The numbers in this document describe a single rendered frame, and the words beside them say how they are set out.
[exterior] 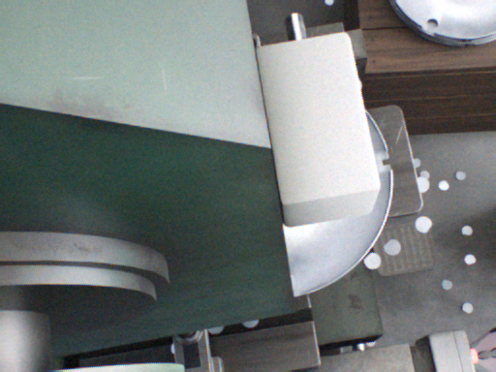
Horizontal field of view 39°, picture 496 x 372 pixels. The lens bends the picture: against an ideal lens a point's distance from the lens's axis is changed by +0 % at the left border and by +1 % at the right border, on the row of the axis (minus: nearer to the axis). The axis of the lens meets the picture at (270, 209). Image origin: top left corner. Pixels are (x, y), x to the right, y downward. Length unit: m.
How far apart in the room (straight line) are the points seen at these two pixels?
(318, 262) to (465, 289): 0.86
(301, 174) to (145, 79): 0.13
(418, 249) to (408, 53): 0.39
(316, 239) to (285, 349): 0.15
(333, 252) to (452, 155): 0.93
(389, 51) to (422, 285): 0.54
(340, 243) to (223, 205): 0.62
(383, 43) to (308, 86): 1.13
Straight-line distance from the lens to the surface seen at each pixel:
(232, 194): 0.21
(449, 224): 1.67
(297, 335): 0.89
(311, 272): 0.83
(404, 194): 0.86
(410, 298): 1.63
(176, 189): 0.20
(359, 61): 1.10
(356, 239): 0.84
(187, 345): 0.86
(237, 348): 0.90
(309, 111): 0.28
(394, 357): 0.96
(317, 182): 0.27
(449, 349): 0.99
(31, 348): 0.28
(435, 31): 1.41
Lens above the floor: 1.60
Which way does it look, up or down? 75 degrees down
